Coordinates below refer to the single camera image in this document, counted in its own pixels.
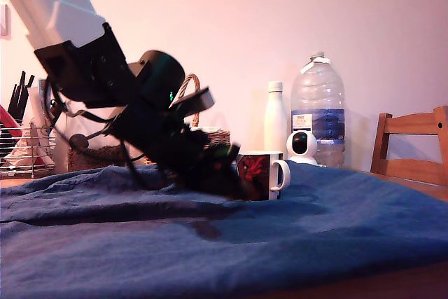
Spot red print mug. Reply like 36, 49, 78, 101
233, 151, 292, 202

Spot white insulated bottle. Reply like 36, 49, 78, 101
264, 81, 288, 155

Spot red utensil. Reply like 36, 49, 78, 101
0, 104, 23, 138

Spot coffee beans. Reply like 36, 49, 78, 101
68, 145, 127, 171

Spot clear container with white lid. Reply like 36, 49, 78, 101
52, 101, 129, 173

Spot white wall plate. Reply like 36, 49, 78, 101
0, 4, 11, 39

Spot wicker basket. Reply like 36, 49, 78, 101
174, 74, 232, 155

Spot large clear water bottle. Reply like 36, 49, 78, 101
290, 51, 347, 169

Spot short black cable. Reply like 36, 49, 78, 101
120, 137, 151, 190

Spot long black looping cable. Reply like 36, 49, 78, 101
43, 78, 148, 164

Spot metal wire rack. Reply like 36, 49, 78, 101
0, 118, 57, 179

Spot blue cloth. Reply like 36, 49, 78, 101
0, 162, 448, 299

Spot black coffee scoop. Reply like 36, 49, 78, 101
69, 127, 106, 151

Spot small white round camera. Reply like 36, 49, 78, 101
286, 132, 319, 167

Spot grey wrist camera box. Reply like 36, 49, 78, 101
170, 86, 216, 117

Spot wooden chair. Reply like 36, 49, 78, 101
370, 105, 448, 188

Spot black utensil handle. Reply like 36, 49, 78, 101
7, 71, 27, 120
20, 74, 36, 121

